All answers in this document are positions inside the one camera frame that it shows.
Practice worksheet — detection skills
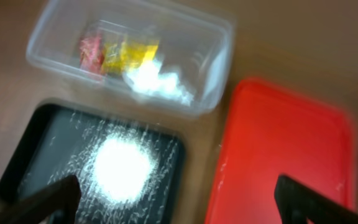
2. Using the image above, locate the yellow foil wrapper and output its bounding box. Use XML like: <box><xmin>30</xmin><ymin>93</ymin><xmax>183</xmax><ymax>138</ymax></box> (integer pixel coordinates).
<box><xmin>101</xmin><ymin>39</ymin><xmax>159</xmax><ymax>74</ymax></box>

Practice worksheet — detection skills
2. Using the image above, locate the white tissue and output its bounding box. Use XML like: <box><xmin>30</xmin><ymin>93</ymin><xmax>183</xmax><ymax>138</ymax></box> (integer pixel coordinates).
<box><xmin>123</xmin><ymin>59</ymin><xmax>195</xmax><ymax>106</ymax></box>

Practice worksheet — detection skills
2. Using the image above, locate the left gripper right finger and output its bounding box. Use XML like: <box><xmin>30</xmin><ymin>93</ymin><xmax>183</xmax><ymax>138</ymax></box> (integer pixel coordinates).
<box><xmin>274</xmin><ymin>175</ymin><xmax>358</xmax><ymax>224</ymax></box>

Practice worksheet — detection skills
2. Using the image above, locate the red snack wrapper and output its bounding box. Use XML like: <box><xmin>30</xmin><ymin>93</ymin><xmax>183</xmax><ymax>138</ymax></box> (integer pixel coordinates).
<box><xmin>79</xmin><ymin>32</ymin><xmax>104</xmax><ymax>74</ymax></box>

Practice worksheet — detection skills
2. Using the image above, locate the black plastic tray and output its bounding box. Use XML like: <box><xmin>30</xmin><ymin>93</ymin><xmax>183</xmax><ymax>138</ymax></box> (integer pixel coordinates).
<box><xmin>0</xmin><ymin>102</ymin><xmax>186</xmax><ymax>224</ymax></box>

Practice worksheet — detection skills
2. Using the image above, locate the red serving tray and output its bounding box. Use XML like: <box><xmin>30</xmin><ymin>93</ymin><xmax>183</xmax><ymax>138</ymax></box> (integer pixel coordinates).
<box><xmin>205</xmin><ymin>80</ymin><xmax>357</xmax><ymax>223</ymax></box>

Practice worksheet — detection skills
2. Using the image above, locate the clear plastic bin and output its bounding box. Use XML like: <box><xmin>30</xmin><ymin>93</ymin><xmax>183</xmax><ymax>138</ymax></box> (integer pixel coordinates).
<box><xmin>26</xmin><ymin>0</ymin><xmax>234</xmax><ymax>116</ymax></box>

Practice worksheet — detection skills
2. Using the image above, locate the white rice pile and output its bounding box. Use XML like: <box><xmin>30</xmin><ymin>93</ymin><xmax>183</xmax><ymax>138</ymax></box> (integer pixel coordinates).
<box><xmin>20</xmin><ymin>114</ymin><xmax>180</xmax><ymax>224</ymax></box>

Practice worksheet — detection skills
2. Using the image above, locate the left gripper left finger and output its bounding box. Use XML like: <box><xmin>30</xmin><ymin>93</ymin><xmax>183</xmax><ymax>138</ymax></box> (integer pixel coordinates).
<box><xmin>0</xmin><ymin>175</ymin><xmax>81</xmax><ymax>224</ymax></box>

